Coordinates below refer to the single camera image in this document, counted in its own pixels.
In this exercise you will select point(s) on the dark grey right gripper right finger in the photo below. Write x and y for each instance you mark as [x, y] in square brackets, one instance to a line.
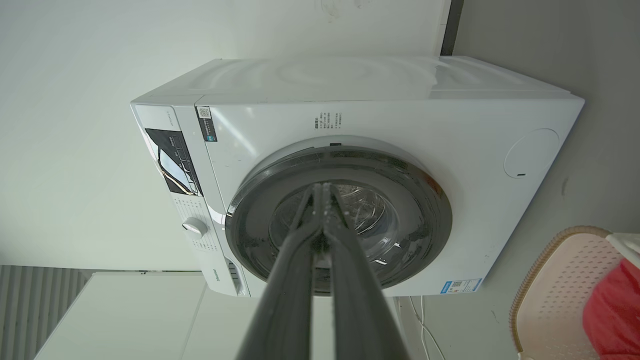
[357, 295]

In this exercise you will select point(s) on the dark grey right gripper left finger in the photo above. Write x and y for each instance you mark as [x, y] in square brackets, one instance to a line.
[285, 290]

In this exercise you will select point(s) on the pink perforated laundry basket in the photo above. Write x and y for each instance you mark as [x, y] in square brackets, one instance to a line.
[555, 300]

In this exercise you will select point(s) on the round dark washing machine door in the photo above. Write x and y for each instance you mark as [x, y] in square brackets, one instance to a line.
[415, 210]

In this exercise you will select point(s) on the white cabinet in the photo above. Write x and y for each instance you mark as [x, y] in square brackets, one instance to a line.
[140, 320]

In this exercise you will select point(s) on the white front-load washing machine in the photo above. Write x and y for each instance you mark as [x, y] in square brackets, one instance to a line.
[400, 125]

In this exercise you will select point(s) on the grey ribbed radiator panel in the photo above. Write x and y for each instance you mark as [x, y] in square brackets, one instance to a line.
[30, 310]

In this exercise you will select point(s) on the red garment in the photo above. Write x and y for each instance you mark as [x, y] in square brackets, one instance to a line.
[615, 315]

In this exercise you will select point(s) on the white cloth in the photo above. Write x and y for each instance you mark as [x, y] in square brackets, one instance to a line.
[627, 245]

